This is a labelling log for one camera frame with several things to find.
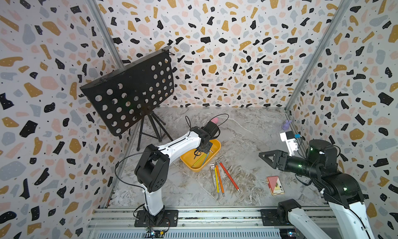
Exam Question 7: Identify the red pink card box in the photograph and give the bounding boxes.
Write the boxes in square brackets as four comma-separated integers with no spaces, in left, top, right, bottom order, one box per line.
[266,176,285,195]

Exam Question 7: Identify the yellow hex key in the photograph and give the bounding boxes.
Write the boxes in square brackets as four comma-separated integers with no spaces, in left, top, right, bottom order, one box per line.
[209,163,219,193]

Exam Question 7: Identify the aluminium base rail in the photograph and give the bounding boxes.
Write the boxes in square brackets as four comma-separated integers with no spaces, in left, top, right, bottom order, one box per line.
[86,206,343,239]

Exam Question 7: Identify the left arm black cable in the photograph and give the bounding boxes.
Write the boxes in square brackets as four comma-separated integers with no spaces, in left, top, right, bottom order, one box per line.
[114,113,230,190]

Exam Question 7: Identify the black perforated music stand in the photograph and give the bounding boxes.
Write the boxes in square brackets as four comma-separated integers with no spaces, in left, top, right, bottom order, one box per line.
[80,46,175,141]

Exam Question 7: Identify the small purple toy figure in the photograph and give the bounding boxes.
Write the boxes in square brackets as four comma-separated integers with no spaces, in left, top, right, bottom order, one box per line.
[282,120,292,131]

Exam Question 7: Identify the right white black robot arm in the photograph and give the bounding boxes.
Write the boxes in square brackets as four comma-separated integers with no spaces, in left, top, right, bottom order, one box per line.
[259,139,374,239]

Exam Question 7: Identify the yellow plastic storage box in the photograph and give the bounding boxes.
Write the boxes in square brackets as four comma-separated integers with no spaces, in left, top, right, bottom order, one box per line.
[180,139,221,172]

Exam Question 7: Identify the orange hex key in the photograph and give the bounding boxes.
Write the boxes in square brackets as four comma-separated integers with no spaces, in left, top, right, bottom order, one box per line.
[215,163,225,197]

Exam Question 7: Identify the pink cylindrical flashlight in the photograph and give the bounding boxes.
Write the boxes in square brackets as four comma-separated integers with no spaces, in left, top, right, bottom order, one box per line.
[211,117,219,124]

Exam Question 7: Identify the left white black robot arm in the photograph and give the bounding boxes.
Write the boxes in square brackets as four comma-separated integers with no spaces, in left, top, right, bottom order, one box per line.
[134,118,220,217]

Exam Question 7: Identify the red hex key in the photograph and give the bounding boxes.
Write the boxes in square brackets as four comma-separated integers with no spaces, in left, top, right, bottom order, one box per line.
[216,160,241,193]

